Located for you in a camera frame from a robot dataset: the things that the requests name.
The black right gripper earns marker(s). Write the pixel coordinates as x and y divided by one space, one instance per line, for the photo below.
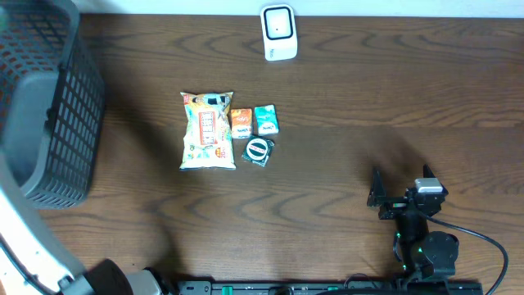
377 197

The green tissue pack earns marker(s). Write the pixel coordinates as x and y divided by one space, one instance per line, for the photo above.
266 119

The green Zam-Buk box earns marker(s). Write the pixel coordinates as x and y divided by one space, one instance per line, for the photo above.
258 150

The orange tissue pack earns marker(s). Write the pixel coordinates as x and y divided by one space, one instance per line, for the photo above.
241 123

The yellow snack bag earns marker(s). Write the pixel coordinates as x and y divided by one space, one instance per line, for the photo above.
208 142

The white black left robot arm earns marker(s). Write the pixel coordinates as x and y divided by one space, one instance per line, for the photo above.
33 260

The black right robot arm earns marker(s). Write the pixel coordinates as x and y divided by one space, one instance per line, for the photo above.
426 256

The white barcode scanner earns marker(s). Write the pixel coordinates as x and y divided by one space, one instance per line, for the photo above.
279 32

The dark grey plastic basket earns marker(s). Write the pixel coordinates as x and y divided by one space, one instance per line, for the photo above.
52 102

